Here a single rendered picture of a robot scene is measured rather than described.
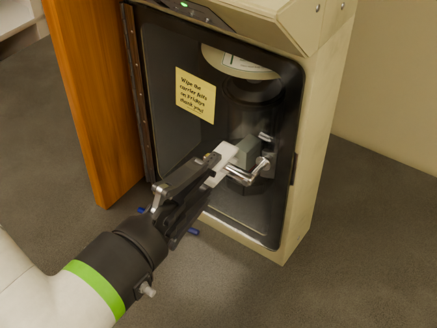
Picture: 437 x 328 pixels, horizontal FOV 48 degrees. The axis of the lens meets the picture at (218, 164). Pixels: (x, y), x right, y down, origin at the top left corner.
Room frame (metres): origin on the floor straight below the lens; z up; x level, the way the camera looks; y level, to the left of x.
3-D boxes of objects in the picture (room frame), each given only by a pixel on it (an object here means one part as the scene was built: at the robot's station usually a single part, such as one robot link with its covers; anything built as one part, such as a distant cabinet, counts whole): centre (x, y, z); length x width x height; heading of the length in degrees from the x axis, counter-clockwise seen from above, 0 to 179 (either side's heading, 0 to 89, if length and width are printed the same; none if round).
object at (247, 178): (0.54, -0.03, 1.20); 0.10 x 0.05 x 0.03; 54
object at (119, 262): (0.34, 0.13, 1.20); 0.12 x 0.06 x 0.09; 55
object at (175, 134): (0.60, 0.02, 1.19); 0.30 x 0.01 x 0.40; 54
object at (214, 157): (0.51, 0.02, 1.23); 0.05 x 0.01 x 0.03; 145
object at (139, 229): (0.41, 0.09, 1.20); 0.09 x 0.07 x 0.08; 145
